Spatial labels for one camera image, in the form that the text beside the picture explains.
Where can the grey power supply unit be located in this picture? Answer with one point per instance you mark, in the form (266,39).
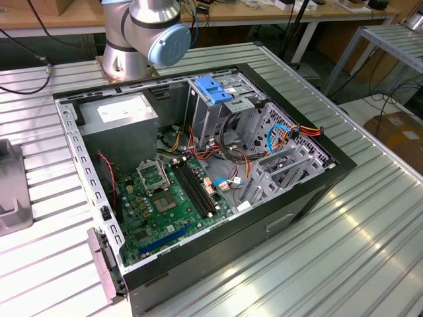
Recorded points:
(119,142)

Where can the blue expansion slot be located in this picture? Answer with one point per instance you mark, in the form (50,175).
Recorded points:
(165,239)

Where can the small black device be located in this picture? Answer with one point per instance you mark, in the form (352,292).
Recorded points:
(378,4)

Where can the blue plastic cage latch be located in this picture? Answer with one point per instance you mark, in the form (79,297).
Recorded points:
(215,95)

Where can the metal slat side table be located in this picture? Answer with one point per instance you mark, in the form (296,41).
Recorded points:
(393,41)

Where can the silver metal cylinder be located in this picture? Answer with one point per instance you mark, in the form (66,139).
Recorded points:
(414,21)

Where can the black RAM slot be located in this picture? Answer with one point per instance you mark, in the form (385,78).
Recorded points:
(200,183)
(191,188)
(204,181)
(196,186)

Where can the metal disk bay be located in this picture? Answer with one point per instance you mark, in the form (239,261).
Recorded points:
(261,185)

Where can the black open PC case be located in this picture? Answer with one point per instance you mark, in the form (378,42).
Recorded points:
(215,261)

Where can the grey parts rack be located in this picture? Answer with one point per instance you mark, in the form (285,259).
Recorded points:
(15,185)

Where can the green motherboard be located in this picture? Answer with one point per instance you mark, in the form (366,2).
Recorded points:
(155,228)

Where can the CPU socket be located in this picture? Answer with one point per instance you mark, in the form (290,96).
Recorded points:
(164,202)

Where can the wooden desk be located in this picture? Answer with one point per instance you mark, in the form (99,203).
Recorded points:
(257,13)

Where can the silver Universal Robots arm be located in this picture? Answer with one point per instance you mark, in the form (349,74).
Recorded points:
(119,33)

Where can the small white box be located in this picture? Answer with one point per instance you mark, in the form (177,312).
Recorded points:
(284,5)

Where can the brown cardboard box with labels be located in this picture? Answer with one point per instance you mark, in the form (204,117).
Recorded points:
(396,132)

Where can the grey plastic bezel strip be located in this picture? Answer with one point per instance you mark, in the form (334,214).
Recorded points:
(99,261)

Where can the black tripod stand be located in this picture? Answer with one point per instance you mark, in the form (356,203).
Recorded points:
(303,11)

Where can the metal optical drive cage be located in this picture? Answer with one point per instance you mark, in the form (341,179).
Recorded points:
(205,115)

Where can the black power adapter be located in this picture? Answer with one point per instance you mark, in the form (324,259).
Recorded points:
(202,8)

